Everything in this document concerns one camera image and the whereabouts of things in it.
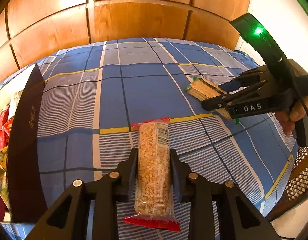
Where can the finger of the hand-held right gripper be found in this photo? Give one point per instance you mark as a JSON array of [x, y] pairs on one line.
[[219, 102], [244, 78]]

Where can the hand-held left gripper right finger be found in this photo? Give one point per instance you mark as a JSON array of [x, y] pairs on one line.
[[174, 172]]

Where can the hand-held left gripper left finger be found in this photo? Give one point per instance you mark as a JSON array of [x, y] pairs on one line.
[[133, 170]]

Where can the peanut bar with red ends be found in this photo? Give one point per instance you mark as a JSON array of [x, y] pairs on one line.
[[152, 167]]

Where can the cracker packet with green ends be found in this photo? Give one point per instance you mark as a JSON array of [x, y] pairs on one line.
[[201, 90]]

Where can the square metal tin box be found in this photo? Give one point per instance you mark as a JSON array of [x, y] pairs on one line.
[[26, 142]]

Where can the long plain red snack packet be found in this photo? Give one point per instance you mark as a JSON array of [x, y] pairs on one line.
[[6, 136]]

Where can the red snack packet gold print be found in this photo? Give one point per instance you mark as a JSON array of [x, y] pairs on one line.
[[0, 118]]

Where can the person's right hand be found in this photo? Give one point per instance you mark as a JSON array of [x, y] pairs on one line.
[[298, 112]]

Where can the wicker chair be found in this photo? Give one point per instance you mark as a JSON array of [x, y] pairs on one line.
[[301, 175]]

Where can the wooden wardrobe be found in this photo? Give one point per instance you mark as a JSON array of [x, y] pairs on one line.
[[118, 17]]

